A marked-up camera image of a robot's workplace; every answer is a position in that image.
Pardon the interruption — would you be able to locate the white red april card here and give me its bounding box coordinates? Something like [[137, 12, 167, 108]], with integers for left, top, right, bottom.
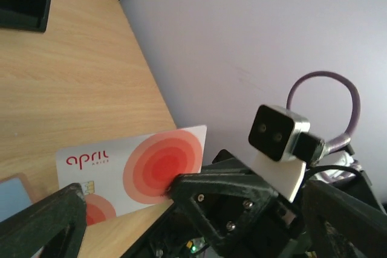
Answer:
[[56, 125, 207, 226]]

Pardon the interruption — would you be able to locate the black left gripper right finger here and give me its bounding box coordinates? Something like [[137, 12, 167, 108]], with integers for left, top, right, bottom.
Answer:
[[302, 180, 386, 257]]

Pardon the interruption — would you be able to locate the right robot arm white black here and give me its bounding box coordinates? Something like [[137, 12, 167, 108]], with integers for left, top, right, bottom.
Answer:
[[125, 150, 386, 257]]

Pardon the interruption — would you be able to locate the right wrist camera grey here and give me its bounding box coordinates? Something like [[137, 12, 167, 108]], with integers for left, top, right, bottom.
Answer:
[[249, 105, 325, 202]]

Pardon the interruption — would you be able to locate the right black bin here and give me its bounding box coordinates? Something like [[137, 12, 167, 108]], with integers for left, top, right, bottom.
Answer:
[[1, 0, 51, 33]]

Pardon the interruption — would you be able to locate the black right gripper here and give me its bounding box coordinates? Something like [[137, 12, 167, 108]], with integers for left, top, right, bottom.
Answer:
[[125, 150, 310, 257]]

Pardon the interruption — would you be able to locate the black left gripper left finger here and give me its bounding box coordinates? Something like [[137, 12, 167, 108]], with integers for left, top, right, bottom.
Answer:
[[1, 183, 86, 257]]

